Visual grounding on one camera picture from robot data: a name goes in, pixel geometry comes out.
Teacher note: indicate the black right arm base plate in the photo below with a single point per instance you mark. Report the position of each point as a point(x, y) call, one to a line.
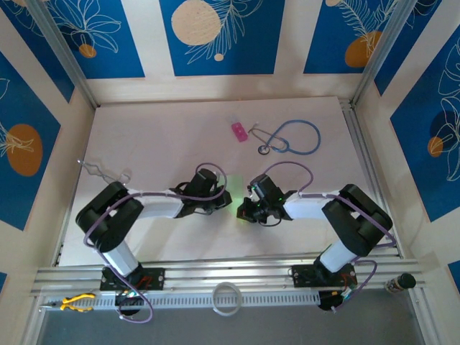
point(305, 275)

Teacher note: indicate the blue stethoscope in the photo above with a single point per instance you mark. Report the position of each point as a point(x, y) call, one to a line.
point(264, 151)

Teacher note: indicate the light green paper sheet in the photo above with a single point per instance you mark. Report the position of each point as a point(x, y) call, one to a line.
point(237, 187)

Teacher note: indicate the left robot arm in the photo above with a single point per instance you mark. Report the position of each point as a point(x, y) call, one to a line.
point(104, 223)

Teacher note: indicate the aluminium side rail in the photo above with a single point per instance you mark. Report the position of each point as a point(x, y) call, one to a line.
point(63, 244)
point(361, 143)

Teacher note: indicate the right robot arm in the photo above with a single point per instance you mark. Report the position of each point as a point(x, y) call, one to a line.
point(359, 223)

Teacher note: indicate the long aluminium base rail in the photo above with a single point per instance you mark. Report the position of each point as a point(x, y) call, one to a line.
point(233, 275)

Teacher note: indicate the aluminium frame post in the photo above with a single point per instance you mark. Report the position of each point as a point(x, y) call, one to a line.
point(380, 54)
point(66, 54)

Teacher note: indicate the small pink box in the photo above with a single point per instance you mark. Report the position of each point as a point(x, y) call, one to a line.
point(239, 132)

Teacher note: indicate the dark capped bottle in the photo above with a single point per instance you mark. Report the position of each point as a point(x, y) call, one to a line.
point(406, 281)

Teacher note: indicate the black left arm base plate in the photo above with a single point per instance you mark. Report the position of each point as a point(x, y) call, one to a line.
point(154, 278)

